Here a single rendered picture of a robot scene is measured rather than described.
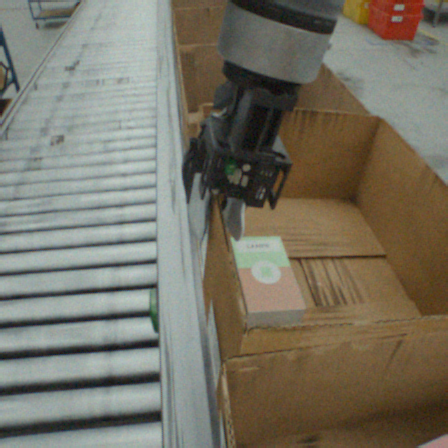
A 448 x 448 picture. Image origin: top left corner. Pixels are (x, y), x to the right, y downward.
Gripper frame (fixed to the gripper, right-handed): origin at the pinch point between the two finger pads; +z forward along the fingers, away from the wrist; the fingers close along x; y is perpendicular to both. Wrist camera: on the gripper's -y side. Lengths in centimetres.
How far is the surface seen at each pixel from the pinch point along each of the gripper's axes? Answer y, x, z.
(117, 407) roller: 7.1, -7.3, 29.7
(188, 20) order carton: -98, 4, -1
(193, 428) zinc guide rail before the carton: 18.1, -0.4, 12.7
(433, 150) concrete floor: -178, 185, 54
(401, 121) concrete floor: -221, 183, 55
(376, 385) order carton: 20.1, 14.3, 0.4
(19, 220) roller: -39, -31, 36
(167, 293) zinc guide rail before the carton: -1.3, -2.3, 13.2
